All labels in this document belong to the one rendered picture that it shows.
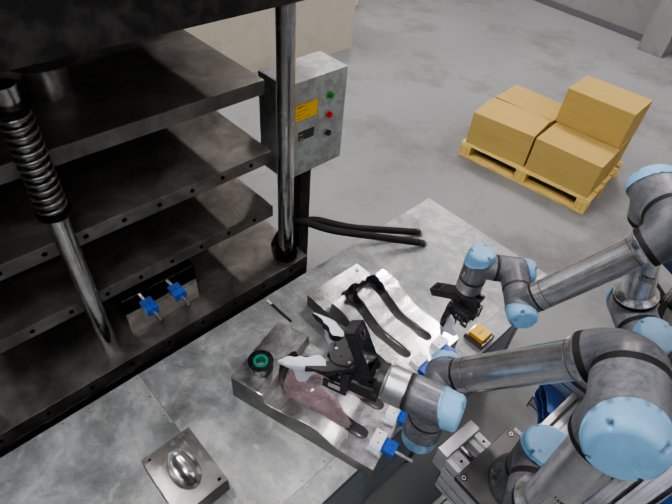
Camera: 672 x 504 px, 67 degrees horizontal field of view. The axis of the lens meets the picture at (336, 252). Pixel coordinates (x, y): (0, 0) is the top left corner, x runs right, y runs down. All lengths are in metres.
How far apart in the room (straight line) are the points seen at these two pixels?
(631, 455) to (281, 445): 1.05
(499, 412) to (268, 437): 1.45
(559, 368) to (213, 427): 1.07
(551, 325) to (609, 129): 1.65
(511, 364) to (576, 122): 3.42
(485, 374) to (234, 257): 1.33
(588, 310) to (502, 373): 2.43
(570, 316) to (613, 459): 2.52
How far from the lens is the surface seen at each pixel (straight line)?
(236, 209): 1.96
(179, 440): 1.61
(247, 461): 1.63
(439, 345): 1.75
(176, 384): 1.78
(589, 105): 4.25
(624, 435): 0.83
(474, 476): 1.42
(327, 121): 2.05
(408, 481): 2.51
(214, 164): 1.77
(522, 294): 1.37
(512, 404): 2.84
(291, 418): 1.60
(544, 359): 1.00
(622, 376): 0.87
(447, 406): 0.98
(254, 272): 2.07
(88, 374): 1.90
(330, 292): 1.90
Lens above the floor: 2.29
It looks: 44 degrees down
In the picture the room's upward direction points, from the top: 6 degrees clockwise
